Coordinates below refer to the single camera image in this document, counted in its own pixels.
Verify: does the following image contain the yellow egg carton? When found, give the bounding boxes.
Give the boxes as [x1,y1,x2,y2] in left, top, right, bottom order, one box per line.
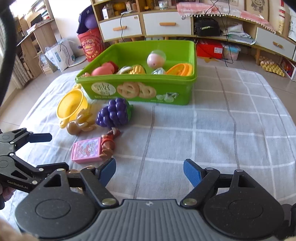
[259,56,285,76]

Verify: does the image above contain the red cardboard box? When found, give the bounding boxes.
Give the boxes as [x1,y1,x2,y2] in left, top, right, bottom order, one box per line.
[196,39,223,58]

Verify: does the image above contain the pink lace cloth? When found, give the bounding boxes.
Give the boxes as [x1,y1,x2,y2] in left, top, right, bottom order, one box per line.
[177,2,277,33]

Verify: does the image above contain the orange plastic disc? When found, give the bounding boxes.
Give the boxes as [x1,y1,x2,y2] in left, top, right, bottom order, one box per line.
[165,62,193,76]

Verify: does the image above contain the wooden cabinet with white drawers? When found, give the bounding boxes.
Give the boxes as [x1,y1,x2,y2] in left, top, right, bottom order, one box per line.
[91,0,296,63]

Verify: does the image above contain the purple plush toy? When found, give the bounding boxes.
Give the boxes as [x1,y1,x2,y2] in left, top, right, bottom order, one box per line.
[77,6,97,34]

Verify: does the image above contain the pink toy box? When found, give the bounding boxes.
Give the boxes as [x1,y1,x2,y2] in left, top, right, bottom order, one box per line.
[71,137,103,164]

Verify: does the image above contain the white paper bag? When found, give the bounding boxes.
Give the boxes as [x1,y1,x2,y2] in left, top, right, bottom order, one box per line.
[44,38,75,72]

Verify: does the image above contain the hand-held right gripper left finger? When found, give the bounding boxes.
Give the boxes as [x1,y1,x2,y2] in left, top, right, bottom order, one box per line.
[44,158,119,208]

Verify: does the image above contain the pink pig toy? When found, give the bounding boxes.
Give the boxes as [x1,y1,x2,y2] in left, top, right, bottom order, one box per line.
[84,61,119,77]

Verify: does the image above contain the framed cartoon poster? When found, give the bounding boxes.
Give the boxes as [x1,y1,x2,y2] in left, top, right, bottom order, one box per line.
[245,0,270,21]

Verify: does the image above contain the red printed bucket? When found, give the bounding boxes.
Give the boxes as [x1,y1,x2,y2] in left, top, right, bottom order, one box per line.
[77,28,103,62]

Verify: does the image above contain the black strap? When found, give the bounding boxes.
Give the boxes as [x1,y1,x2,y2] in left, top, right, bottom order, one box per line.
[0,0,19,107]

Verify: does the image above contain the small bin with blue lid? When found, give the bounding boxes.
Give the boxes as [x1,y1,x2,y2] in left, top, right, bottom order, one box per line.
[222,44,241,61]

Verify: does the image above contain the pink ball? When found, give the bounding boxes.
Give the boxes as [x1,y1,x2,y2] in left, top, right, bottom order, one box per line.
[147,50,167,69]

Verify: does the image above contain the wooden shelf desk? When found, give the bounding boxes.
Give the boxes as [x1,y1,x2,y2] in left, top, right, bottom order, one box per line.
[16,0,62,79]

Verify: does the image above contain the person's left hand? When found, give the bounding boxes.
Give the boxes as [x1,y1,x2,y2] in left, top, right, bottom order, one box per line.
[0,186,17,209]

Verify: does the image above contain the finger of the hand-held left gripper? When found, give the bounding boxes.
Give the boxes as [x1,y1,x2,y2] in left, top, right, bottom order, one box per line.
[13,156,70,181]
[11,128,53,151]

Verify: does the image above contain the small brown figurine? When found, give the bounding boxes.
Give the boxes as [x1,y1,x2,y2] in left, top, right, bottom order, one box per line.
[100,127,121,160]

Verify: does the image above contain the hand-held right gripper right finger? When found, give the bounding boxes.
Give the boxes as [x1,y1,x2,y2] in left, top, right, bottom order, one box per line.
[180,159,259,208]

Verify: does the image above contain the green plastic box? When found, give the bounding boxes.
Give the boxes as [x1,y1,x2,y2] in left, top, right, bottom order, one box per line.
[75,40,197,105]

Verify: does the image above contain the toy corn cob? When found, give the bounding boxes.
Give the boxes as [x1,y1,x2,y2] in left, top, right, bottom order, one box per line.
[128,64,147,75]

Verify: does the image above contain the yellow toy pot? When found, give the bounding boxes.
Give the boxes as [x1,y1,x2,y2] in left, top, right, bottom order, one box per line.
[57,84,92,129]

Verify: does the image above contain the purple toy grapes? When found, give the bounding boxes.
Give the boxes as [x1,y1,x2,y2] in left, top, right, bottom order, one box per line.
[96,98,133,128]

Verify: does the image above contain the grey checked cloth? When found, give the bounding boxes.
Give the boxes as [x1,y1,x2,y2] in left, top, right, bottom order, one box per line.
[0,62,296,223]

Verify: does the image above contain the black bag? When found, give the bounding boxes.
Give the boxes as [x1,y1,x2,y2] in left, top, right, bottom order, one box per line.
[194,18,221,37]

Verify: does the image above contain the black hanging cable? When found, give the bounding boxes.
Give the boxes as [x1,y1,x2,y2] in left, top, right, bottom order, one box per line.
[119,13,125,43]
[208,0,234,67]

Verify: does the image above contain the brown rabbit toy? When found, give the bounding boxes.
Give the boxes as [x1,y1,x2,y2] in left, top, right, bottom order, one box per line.
[67,109,96,135]

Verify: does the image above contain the stack of white papers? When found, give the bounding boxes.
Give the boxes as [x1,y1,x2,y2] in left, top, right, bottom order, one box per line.
[222,24,256,44]

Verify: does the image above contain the red and white box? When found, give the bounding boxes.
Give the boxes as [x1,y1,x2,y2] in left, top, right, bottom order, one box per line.
[280,57,296,80]

